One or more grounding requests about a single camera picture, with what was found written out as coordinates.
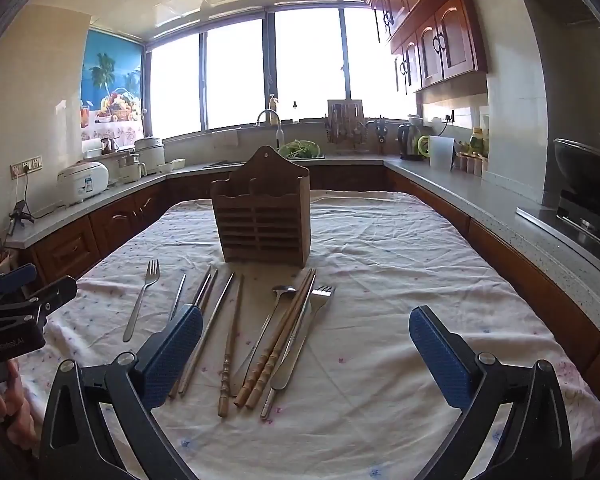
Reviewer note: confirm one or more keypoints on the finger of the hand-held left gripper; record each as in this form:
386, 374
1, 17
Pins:
15, 277
55, 292

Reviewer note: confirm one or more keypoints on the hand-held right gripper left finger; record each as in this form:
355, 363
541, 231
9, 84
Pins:
177, 350

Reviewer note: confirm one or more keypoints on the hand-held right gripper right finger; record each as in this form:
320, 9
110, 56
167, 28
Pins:
440, 360

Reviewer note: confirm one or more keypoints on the dark carved wooden chopstick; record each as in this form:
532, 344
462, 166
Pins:
234, 330

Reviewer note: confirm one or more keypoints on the wooden utensil holder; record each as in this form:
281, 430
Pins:
260, 215

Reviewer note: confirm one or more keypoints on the person's left hand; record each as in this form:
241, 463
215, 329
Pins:
12, 400

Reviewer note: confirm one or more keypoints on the wooden base cabinets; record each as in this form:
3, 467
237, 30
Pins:
65, 250

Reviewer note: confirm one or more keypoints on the steel chopstick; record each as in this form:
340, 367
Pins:
203, 285
178, 296
215, 315

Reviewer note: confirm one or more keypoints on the steel fork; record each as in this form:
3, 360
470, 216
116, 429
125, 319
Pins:
322, 294
139, 307

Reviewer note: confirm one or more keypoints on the small black tripod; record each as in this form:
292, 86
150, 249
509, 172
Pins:
20, 215

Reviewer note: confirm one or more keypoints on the brown wooden chopstick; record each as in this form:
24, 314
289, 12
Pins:
209, 290

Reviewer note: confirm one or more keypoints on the white floral tablecloth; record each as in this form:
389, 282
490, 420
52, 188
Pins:
380, 270

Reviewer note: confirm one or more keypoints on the steel table knife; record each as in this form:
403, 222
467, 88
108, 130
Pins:
286, 372

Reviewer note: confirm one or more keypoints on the white rice cooker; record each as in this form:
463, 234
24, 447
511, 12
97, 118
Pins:
82, 183

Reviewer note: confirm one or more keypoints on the steel spoon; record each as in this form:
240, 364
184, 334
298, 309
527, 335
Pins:
284, 291

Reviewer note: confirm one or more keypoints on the small white electric cooker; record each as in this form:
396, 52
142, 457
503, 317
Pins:
128, 166

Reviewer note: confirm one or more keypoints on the small steel pot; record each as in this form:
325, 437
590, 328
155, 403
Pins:
111, 144

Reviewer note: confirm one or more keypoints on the white bowl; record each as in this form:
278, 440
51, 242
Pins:
162, 167
177, 163

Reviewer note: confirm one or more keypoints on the white steamer pot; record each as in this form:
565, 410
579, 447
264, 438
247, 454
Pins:
150, 152

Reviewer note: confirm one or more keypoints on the grey speckled countertop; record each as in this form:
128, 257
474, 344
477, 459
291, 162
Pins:
455, 180

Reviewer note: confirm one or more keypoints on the kitchen sink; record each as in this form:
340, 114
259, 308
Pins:
220, 164

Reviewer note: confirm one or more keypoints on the gas stove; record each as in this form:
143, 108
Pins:
580, 220

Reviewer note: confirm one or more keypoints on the row of spice jars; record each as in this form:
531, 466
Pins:
470, 162

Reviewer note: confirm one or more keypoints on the white plastic pitcher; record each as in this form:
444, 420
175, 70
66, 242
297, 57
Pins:
441, 152

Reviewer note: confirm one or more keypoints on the green plastic cup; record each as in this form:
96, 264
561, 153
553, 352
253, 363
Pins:
422, 146

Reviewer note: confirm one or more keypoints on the white dish towel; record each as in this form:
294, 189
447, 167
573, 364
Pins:
225, 137

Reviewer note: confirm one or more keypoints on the steel electric kettle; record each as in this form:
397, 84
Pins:
406, 141

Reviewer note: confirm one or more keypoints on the yellow green bottle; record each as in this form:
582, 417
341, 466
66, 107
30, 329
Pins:
476, 139

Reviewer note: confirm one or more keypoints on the knife block with scissors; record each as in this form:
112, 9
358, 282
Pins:
380, 135

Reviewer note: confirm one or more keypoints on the green colander with vegetables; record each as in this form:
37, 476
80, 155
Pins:
300, 149

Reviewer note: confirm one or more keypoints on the black wok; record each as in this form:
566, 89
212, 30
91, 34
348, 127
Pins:
585, 160

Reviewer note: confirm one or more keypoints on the chrome kitchen faucet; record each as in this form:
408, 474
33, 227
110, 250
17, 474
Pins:
269, 112

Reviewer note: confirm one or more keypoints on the metal dish rack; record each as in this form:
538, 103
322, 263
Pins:
345, 122

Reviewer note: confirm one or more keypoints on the yellow soap bottle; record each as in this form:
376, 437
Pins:
272, 104

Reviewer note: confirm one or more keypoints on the large kitchen window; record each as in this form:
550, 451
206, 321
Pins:
280, 70

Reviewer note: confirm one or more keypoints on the wooden upper cabinets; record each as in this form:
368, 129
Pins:
430, 25

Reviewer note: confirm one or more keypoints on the wall power outlet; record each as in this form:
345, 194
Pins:
26, 165

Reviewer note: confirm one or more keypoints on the tropical beach wall poster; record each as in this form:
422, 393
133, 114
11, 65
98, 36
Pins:
112, 85

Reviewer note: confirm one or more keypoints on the wall outlet with plug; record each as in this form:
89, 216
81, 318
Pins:
448, 116

